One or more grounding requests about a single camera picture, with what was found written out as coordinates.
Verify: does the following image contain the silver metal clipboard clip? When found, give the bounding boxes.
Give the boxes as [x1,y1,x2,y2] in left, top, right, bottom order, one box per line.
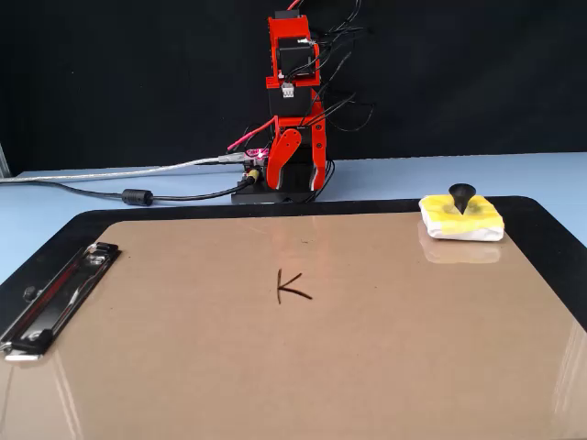
[0,242,122,364]

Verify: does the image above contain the controller circuit board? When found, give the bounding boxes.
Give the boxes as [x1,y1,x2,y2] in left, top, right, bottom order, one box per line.
[236,146,272,185]

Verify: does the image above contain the yellow sponge with black knob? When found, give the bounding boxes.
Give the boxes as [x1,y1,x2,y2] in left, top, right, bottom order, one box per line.
[417,182,506,243]

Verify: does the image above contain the brown clipboard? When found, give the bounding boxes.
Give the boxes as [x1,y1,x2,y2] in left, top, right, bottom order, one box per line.
[0,214,587,440]

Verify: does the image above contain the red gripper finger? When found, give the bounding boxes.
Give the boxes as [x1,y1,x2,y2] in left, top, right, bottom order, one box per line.
[267,128,303,191]
[310,122,328,192]

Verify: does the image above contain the silver braided USB cable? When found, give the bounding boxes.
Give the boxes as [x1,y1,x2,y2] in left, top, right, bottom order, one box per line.
[0,154,249,185]

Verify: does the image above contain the black servo wire bundle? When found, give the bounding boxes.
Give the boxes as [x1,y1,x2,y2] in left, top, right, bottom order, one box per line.
[293,0,375,134]

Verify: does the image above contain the black power cable with ferrite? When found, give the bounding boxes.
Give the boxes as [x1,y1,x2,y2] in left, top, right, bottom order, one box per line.
[25,179,252,208]

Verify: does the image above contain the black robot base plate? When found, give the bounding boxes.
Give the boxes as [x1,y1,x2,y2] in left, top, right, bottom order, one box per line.
[230,159,337,205]

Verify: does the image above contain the black marker mark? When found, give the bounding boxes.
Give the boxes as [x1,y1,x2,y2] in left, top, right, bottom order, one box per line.
[276,268,314,305]

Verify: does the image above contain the black rubber mat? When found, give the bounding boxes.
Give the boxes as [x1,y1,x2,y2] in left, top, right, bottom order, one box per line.
[0,195,587,334]

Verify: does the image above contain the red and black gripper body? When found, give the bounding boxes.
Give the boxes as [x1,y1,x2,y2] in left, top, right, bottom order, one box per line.
[273,114,327,162]

